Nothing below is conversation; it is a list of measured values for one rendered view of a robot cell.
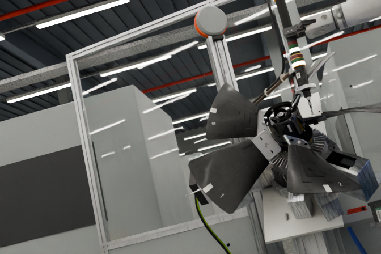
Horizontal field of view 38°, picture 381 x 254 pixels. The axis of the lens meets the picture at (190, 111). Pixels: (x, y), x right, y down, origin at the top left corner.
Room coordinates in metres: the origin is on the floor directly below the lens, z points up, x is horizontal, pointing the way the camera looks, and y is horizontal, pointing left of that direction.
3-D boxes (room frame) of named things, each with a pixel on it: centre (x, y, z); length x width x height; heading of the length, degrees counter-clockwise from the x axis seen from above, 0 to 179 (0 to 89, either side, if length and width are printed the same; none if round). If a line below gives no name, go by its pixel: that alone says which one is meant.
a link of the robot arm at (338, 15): (1.74, -0.55, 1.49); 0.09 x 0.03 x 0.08; 161
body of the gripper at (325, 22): (1.76, -0.50, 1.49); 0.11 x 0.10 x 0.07; 71
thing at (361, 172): (1.81, -0.45, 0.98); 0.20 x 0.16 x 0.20; 161
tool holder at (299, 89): (1.80, -0.39, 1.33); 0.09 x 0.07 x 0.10; 16
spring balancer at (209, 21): (2.48, -0.19, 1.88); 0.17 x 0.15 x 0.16; 71
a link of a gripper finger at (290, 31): (1.76, -0.40, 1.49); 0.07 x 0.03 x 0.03; 71
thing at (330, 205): (1.81, -0.36, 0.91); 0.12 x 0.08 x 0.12; 161
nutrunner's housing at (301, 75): (1.79, -0.39, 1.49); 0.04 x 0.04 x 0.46
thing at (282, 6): (1.79, -0.39, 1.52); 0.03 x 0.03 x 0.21
